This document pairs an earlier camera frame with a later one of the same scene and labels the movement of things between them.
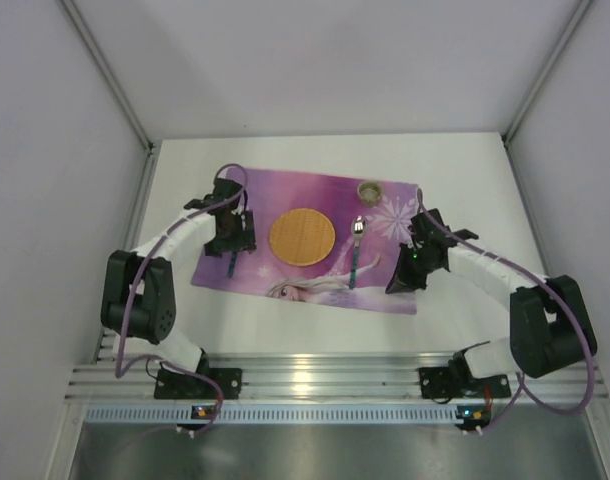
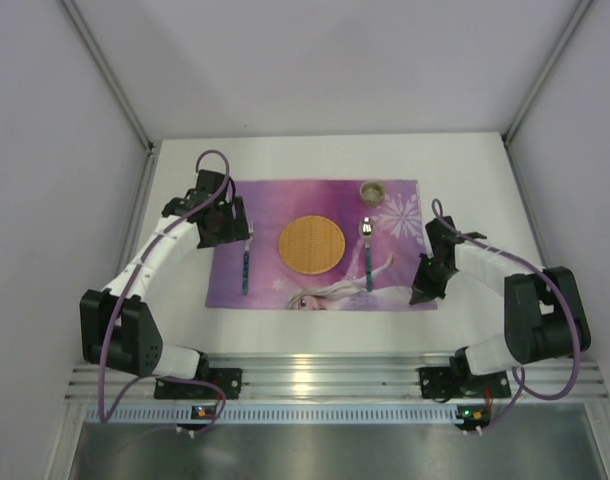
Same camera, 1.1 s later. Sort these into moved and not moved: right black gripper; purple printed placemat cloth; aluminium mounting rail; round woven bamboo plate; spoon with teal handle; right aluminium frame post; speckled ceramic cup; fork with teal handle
Moved: round woven bamboo plate; purple printed placemat cloth; fork with teal handle; right black gripper; spoon with teal handle
Not moved: right aluminium frame post; speckled ceramic cup; aluminium mounting rail
